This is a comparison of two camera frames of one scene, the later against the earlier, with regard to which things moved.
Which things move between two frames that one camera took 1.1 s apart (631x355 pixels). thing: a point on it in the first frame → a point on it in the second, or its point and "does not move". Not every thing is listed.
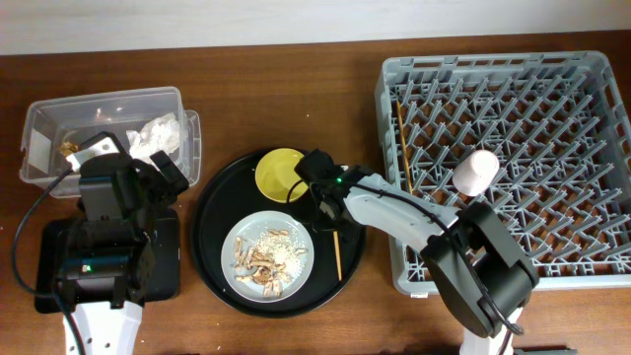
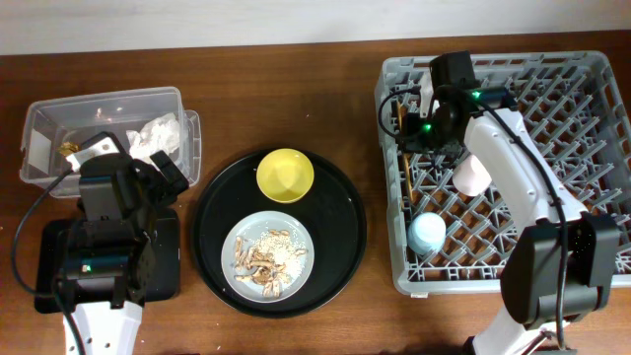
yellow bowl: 275,175 does not move
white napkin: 156,135 does not move
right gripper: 317,220 → 413,142
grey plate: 252,226 does not move
